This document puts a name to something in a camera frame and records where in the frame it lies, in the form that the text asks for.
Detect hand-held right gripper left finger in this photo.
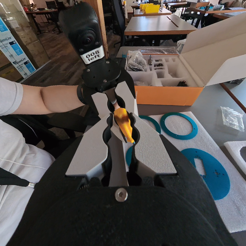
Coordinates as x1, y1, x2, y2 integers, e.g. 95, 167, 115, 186
65, 113, 114, 187

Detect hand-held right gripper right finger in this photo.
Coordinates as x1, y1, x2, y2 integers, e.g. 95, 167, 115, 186
127, 113, 177, 181

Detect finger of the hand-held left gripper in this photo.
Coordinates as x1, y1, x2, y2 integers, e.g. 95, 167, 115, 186
91, 92, 127, 143
114, 81, 139, 117

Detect yellow screwdriver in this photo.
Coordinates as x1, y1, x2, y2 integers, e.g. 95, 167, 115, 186
114, 108, 135, 144

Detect person's left forearm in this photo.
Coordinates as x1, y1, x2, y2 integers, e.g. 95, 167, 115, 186
20, 85, 86, 116

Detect person's left hand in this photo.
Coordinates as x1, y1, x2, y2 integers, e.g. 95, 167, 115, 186
108, 90, 119, 109

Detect orange box with white lid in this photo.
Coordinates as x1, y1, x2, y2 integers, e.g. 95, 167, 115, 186
116, 12, 246, 106

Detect clear bag of dark screws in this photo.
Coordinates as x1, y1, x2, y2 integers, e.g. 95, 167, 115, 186
126, 50, 147, 72

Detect white foam box insert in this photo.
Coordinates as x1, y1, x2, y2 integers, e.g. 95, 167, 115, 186
126, 53, 199, 87

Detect black office chair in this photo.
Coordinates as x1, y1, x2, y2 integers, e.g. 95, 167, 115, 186
110, 0, 127, 47
0, 113, 100, 160

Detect white foam sheet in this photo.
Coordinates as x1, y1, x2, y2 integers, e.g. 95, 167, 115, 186
123, 111, 246, 234

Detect wooden pillar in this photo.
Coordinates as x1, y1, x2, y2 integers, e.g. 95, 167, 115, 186
87, 0, 108, 58

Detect large blue disc rectangular cutout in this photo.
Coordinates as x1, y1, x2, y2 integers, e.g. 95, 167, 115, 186
181, 148, 230, 201

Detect wooden table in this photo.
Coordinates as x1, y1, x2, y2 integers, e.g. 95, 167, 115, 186
125, 14, 197, 42
187, 7, 246, 19
133, 8, 172, 17
26, 9, 58, 34

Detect person's white clothing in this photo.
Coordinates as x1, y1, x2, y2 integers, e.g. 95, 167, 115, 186
0, 77, 56, 246

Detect wrapped cardboard box stack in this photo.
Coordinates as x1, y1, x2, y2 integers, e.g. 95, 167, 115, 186
0, 0, 50, 81

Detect white foam block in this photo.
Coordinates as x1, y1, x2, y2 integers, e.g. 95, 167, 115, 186
224, 141, 246, 174

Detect yellow storage bins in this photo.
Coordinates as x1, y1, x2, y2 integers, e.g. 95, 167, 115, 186
139, 3, 160, 14

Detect blue and white cartons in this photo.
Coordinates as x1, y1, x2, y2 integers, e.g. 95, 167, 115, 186
0, 17, 36, 78

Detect clear plastic bag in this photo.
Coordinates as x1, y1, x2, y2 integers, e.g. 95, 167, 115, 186
221, 106, 245, 132

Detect blue metal ring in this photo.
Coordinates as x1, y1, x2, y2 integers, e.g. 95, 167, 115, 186
138, 115, 161, 135
160, 112, 198, 140

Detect black strap with metal buckle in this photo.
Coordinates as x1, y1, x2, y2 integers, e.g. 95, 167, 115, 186
0, 167, 36, 188

